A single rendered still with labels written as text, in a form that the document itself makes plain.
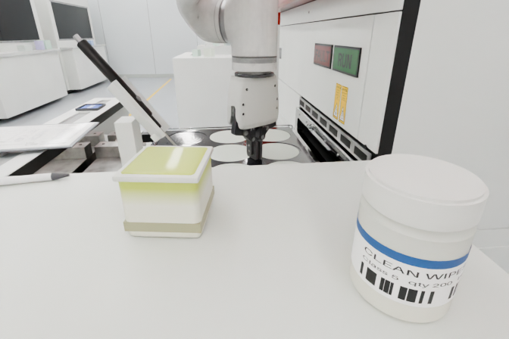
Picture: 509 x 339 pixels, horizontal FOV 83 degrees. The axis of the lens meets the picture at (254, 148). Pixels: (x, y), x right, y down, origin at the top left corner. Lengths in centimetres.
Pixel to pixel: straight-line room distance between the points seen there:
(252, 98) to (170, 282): 37
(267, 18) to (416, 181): 39
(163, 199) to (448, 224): 21
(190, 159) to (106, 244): 11
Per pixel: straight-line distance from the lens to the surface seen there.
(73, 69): 698
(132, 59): 887
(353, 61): 54
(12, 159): 60
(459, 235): 21
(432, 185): 20
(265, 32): 52
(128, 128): 37
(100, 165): 71
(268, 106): 57
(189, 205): 27
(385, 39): 46
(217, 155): 63
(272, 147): 66
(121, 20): 889
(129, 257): 29
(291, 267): 26
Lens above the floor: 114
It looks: 22 degrees down
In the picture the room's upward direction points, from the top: straight up
